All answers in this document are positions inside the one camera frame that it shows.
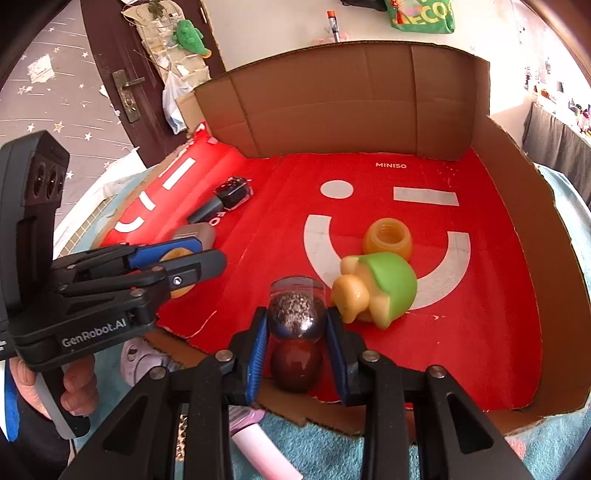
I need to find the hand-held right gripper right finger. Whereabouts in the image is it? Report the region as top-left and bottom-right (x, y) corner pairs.
(324, 307), (536, 480)

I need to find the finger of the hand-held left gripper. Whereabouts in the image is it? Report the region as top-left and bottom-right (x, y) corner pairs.
(51, 235), (204, 278)
(55, 249), (228, 325)

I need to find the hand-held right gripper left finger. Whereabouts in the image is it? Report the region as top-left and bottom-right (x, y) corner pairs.
(55, 307), (269, 480)

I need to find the amber round jar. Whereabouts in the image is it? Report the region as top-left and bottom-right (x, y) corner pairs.
(161, 247), (199, 301)
(362, 218), (414, 262)

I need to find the brown eye shadow case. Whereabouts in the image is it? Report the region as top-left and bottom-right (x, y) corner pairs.
(173, 222), (217, 250)

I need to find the dark red ball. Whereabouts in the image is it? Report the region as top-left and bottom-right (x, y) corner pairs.
(270, 342), (324, 393)

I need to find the glitter ball clear dome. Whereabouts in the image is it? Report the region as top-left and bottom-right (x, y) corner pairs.
(269, 276), (328, 344)

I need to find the black nail polish bottle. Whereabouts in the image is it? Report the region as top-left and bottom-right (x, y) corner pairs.
(187, 175), (254, 225)

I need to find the pink tube with label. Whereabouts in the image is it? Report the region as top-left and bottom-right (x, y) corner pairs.
(230, 406), (303, 480)

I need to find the green yellow toy figure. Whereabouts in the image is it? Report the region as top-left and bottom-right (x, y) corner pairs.
(330, 251), (419, 330)

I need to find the gold studded case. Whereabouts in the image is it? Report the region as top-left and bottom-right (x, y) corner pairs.
(175, 408), (190, 464)

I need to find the lilac round case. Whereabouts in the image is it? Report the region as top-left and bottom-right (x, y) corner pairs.
(120, 339), (181, 391)

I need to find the brown cardboard box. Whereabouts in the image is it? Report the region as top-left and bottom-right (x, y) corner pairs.
(95, 41), (573, 437)

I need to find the person's left hand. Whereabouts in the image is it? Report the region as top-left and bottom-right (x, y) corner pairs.
(9, 357), (97, 418)

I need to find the clear plastic bag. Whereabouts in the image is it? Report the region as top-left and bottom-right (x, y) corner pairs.
(163, 69), (195, 136)

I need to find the beige hanging organizer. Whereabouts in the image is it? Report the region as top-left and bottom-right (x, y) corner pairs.
(121, 0), (211, 84)

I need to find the dark brown door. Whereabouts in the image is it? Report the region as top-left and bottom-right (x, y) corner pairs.
(81, 0), (227, 167)

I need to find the green plush toy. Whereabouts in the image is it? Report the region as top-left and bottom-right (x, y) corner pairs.
(173, 19), (213, 58)

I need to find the grey draped side table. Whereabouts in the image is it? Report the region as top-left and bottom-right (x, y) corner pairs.
(522, 102), (591, 208)

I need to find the green tote bag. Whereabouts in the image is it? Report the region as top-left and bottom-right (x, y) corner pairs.
(385, 0), (455, 35)

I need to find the row of cosmetic bottles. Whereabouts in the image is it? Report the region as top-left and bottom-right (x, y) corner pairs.
(526, 69), (591, 137)

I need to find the brass door handle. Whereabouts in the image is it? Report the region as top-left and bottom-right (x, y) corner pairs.
(112, 69), (145, 123)

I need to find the white wall sticker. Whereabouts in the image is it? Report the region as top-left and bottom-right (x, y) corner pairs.
(25, 53), (54, 84)

